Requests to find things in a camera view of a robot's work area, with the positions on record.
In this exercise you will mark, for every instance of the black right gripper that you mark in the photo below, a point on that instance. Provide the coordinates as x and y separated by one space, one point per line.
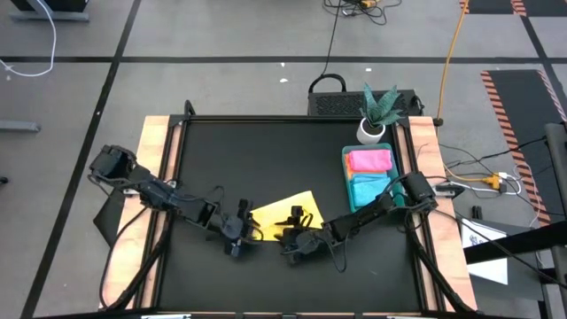
305 241

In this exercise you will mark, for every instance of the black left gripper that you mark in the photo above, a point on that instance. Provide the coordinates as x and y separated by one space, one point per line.
232 228

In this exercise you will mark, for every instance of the yellow microfiber towel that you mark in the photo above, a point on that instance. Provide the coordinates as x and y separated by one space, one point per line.
274 217

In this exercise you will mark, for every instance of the blue microfiber towel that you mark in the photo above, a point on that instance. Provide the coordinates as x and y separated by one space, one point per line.
370 190

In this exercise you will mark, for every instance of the pink microfiber towel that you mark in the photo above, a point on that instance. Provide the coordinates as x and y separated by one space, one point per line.
370 160

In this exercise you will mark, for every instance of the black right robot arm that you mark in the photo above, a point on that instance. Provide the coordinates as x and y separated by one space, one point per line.
381 208

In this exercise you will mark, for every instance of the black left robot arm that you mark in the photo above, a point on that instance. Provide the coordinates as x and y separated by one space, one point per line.
164 195

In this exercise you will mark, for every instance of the teal plastic bin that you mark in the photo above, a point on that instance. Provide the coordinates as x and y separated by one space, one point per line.
344 186

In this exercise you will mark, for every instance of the wooden table side board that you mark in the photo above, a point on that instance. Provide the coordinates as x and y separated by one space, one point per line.
150 137
425 142

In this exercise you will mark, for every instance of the black computer case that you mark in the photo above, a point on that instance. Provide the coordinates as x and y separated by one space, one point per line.
341 104

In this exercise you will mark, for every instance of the potted snake plant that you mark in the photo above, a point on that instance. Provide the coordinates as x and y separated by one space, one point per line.
376 113

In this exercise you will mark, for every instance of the white paper sheet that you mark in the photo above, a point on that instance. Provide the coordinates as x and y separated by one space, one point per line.
487 270

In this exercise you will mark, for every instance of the yellow power plug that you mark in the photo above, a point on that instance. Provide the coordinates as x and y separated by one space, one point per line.
492 180

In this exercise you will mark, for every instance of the black metal beam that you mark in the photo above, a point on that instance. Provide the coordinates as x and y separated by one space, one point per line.
522 241

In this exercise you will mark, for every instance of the grey furniture foot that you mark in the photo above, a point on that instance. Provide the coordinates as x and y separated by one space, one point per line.
17 126

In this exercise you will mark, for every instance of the large striped black floor mat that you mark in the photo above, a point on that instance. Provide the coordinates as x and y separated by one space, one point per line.
527 111

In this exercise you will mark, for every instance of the grey desk base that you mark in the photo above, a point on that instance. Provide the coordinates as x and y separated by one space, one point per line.
48 17

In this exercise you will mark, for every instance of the narrow striped black floor mat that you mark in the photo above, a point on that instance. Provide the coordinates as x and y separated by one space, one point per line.
491 5

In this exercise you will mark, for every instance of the black table frame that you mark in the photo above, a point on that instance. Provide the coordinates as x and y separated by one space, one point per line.
288 119

